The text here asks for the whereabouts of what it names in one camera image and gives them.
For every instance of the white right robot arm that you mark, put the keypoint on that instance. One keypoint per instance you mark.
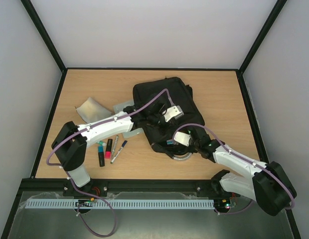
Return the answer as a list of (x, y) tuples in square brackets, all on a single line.
[(266, 184)]

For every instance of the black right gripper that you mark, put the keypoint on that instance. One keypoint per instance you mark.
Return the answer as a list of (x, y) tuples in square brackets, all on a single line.
[(185, 146)]

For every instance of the teal white glue stick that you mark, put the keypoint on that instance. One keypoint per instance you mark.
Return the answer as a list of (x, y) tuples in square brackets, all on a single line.
[(101, 143)]

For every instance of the white fabric pouch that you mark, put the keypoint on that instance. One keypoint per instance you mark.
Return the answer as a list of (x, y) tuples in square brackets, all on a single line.
[(91, 111)]

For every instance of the light blue cable duct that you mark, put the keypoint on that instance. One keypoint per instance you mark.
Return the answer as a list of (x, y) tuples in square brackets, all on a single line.
[(120, 204)]

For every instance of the blue black highlighter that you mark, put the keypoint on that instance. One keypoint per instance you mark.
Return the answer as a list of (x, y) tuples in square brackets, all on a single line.
[(101, 156)]

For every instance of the black student backpack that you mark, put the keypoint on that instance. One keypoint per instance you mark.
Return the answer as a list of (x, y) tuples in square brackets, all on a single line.
[(177, 93)]

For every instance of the pink black highlighter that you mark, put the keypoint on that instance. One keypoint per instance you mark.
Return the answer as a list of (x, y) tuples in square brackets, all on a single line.
[(108, 150)]

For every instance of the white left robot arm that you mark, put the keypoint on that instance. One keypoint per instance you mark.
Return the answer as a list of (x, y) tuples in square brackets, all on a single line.
[(69, 147)]

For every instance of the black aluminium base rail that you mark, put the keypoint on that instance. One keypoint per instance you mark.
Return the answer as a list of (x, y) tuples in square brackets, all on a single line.
[(200, 188)]

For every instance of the blue cap white marker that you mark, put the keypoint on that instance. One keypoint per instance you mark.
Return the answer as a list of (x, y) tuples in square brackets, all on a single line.
[(119, 151)]

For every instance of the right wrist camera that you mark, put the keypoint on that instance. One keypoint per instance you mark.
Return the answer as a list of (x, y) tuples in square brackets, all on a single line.
[(182, 138)]

